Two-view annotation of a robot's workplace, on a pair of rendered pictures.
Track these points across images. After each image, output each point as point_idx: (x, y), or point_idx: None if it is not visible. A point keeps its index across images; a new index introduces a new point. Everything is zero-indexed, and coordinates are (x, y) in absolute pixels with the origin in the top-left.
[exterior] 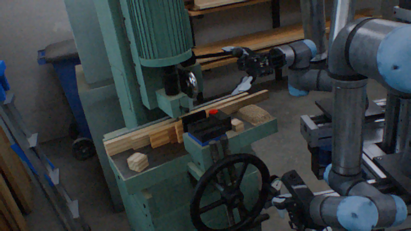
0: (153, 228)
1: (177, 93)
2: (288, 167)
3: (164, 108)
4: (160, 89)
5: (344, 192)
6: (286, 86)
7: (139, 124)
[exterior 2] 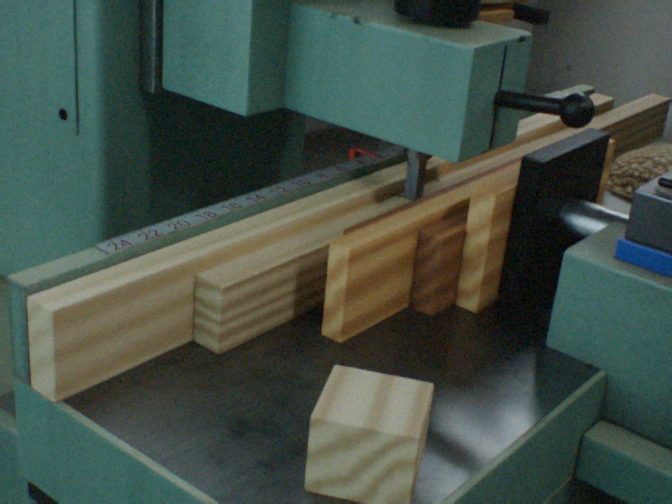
0: None
1: (475, 19)
2: None
3: (362, 107)
4: (319, 0)
5: None
6: (304, 167)
7: (110, 214)
